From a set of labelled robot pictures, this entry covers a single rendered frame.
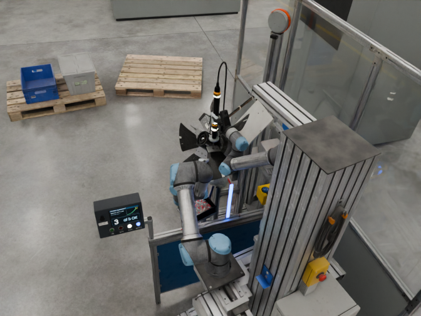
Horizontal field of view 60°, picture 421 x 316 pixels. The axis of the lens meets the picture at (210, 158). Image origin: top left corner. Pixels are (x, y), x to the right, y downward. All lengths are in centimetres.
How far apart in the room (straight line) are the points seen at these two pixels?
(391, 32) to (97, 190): 329
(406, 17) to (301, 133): 283
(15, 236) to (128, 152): 147
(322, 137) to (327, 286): 83
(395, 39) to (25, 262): 396
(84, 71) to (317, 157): 412
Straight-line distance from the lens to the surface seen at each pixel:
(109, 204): 212
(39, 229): 379
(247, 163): 201
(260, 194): 245
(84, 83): 513
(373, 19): 381
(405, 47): 424
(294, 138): 132
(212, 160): 243
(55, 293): 336
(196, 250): 188
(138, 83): 535
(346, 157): 130
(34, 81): 568
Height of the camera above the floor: 282
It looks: 42 degrees down
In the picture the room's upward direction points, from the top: 4 degrees clockwise
